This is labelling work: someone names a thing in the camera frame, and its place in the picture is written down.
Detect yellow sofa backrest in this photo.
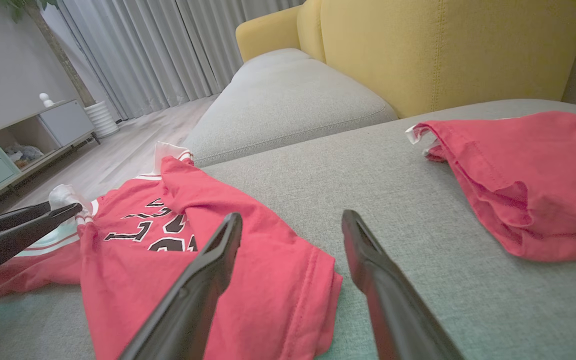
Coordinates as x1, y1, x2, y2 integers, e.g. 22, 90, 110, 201
319, 0, 576, 120

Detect grey pleated curtain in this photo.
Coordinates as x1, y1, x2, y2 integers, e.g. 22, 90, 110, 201
57, 0, 305, 122

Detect large grey sofa seat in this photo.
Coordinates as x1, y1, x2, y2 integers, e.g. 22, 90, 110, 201
0, 98, 576, 360

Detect crumpled items on cabinet shelf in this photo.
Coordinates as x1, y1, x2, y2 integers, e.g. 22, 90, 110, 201
3, 143, 45, 170

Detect yellow sofa armrest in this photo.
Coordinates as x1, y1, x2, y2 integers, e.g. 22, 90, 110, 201
235, 0, 327, 64

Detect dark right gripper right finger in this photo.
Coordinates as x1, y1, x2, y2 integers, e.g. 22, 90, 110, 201
342, 209, 464, 360

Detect red shirt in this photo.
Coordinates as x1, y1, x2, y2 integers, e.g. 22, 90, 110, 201
405, 110, 576, 263

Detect red jersey with white trim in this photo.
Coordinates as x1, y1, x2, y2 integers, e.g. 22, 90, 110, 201
0, 141, 344, 360

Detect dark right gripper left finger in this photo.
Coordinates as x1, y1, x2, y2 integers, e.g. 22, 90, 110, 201
118, 212, 243, 360

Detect grey sofa seat cushion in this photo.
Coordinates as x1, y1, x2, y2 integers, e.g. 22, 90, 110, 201
236, 48, 316, 71
182, 55, 399, 169

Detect white ribbed plant pot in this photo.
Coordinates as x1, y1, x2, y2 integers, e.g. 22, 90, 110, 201
83, 101, 120, 139

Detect indoor tree with trunk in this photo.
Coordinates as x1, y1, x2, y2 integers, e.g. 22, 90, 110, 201
0, 0, 97, 108

